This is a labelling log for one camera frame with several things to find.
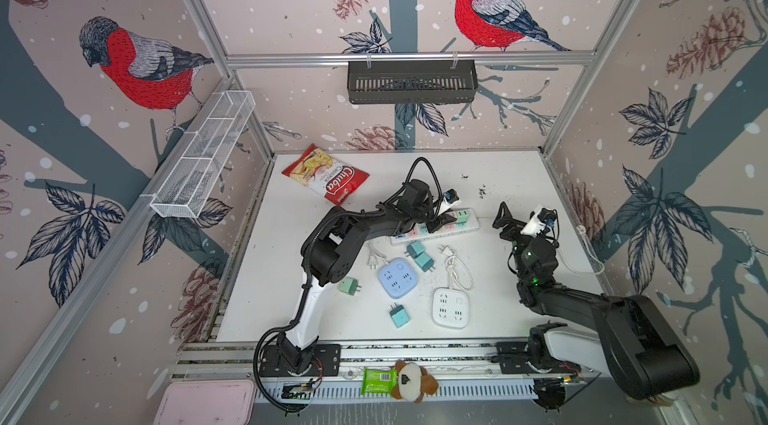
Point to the white multicolour power strip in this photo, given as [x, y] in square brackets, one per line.
[419, 232]

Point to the pink tray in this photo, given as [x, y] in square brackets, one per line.
[218, 402]

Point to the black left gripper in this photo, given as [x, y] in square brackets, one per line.
[439, 221]

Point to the brown plush dog toy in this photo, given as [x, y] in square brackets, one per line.
[413, 383]

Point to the red Chuba chips bag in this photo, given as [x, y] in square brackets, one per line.
[325, 175]

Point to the teal plug adapter front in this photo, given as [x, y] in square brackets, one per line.
[399, 316]

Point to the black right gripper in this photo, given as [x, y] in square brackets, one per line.
[509, 222]

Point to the white square socket cube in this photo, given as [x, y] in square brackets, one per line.
[450, 308]

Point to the blue square socket cube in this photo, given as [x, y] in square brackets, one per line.
[397, 278]

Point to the teal plug adapter pair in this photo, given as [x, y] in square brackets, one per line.
[424, 262]
[415, 249]

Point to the white wire mesh shelf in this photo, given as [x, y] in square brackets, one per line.
[193, 177]

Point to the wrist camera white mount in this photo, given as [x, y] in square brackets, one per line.
[541, 222]
[448, 200]

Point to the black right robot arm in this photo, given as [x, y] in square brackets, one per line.
[642, 353]

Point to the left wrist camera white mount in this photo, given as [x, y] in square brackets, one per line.
[448, 200]

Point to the green wet wipes pack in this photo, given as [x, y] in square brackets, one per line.
[379, 381]

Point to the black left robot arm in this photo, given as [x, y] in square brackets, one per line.
[330, 251]

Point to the black hanging wall basket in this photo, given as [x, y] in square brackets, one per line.
[412, 82]

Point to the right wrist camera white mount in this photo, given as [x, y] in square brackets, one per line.
[541, 222]

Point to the green plug adapter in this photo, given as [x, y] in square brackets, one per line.
[462, 216]
[349, 286]

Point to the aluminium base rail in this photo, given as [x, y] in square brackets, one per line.
[476, 369]

